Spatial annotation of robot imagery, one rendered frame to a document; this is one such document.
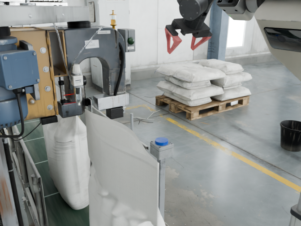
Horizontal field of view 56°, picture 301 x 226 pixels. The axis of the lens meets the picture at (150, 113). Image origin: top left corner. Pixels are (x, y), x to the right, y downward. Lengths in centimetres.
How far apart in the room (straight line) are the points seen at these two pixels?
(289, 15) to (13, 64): 74
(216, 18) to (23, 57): 634
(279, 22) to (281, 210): 177
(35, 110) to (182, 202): 151
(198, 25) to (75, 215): 118
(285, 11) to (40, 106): 86
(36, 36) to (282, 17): 77
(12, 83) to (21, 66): 5
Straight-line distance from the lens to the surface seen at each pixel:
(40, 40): 108
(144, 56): 600
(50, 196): 182
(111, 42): 116
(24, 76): 83
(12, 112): 90
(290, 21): 87
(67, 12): 106
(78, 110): 116
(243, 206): 238
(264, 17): 93
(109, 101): 120
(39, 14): 95
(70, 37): 110
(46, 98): 112
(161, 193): 142
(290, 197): 261
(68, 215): 166
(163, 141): 127
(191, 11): 77
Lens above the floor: 141
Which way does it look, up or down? 20 degrees down
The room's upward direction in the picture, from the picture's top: straight up
